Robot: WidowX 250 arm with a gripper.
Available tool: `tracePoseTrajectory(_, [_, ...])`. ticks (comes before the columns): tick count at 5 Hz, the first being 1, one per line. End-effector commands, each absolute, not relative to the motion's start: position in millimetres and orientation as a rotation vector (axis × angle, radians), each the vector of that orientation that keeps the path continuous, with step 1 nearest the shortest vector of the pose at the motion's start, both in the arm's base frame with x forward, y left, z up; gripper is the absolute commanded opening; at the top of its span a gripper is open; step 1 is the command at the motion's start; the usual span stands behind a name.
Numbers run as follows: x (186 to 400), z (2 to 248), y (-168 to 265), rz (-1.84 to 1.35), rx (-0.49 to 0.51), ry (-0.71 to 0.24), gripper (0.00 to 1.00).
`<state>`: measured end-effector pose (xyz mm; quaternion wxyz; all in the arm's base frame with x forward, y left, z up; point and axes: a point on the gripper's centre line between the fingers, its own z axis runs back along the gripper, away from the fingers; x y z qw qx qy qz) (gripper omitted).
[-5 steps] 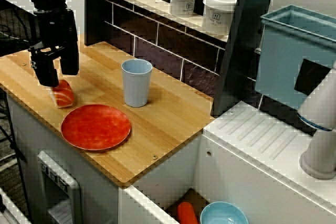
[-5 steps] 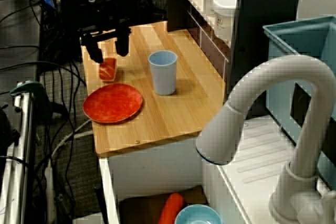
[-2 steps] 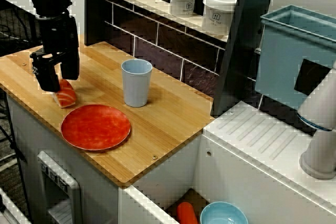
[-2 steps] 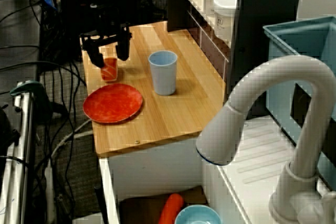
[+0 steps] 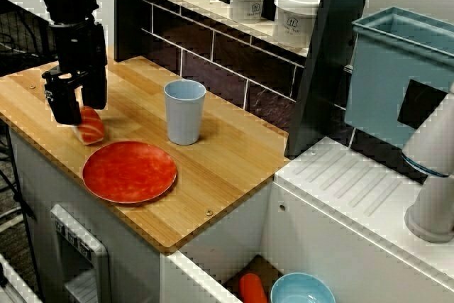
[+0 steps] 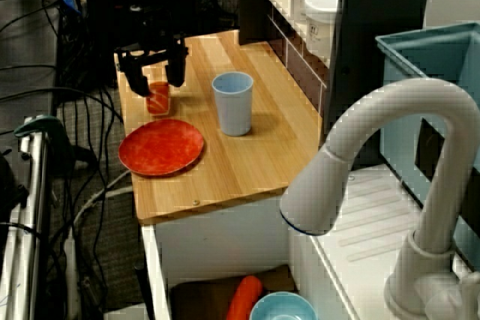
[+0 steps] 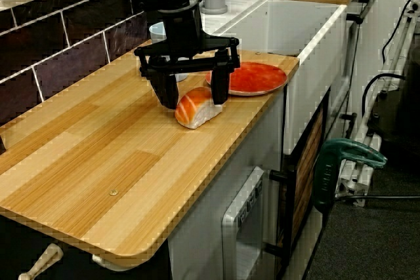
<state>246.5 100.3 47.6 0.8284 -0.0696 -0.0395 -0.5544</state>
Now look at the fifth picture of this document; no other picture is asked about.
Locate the black square patch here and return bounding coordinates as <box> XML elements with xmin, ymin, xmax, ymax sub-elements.
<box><xmin>397</xmin><ymin>79</ymin><xmax>448</xmax><ymax>130</ymax></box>

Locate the red round plate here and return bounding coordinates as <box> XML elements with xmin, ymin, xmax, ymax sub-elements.
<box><xmin>82</xmin><ymin>141</ymin><xmax>177</xmax><ymax>204</ymax></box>

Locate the light blue bowl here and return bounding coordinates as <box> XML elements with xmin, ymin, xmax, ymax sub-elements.
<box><xmin>270</xmin><ymin>272</ymin><xmax>336</xmax><ymax>303</ymax></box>

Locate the orange toy carrot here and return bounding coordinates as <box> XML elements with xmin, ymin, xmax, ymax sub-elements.
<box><xmin>239</xmin><ymin>273</ymin><xmax>267</xmax><ymax>303</ymax></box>

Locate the grey appliance panel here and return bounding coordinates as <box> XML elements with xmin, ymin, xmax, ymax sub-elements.
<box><xmin>50</xmin><ymin>204</ymin><xmax>111</xmax><ymax>303</ymax></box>

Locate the silver metal rail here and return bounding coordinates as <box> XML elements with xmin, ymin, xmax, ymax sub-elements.
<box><xmin>0</xmin><ymin>253</ymin><xmax>40</xmax><ymax>303</ymax></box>

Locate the dark brown sink mat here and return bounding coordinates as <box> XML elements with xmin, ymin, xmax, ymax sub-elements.
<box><xmin>223</xmin><ymin>253</ymin><xmax>284</xmax><ymax>297</ymax></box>

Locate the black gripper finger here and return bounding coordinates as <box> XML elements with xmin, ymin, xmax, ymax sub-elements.
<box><xmin>82</xmin><ymin>65</ymin><xmax>109</xmax><ymax>111</ymax></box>
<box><xmin>43</xmin><ymin>79</ymin><xmax>84</xmax><ymax>126</ymax></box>

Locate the white toy kitchen unit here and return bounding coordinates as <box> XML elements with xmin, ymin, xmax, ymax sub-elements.
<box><xmin>6</xmin><ymin>128</ymin><xmax>454</xmax><ymax>303</ymax></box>

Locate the salmon sushi toy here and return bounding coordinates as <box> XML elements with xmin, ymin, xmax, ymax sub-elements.
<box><xmin>73</xmin><ymin>105</ymin><xmax>106</xmax><ymax>146</ymax></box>

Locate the white toy faucet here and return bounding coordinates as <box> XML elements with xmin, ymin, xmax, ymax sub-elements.
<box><xmin>400</xmin><ymin>82</ymin><xmax>454</xmax><ymax>243</ymax></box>

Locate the teal plastic bin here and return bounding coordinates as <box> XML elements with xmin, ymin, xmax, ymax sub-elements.
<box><xmin>345</xmin><ymin>6</ymin><xmax>454</xmax><ymax>150</ymax></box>

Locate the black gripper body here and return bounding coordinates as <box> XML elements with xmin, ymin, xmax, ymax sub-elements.
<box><xmin>40</xmin><ymin>20</ymin><xmax>109</xmax><ymax>86</ymax></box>

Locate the light blue plastic cup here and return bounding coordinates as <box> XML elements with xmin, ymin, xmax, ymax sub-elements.
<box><xmin>163</xmin><ymin>79</ymin><xmax>206</xmax><ymax>146</ymax></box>

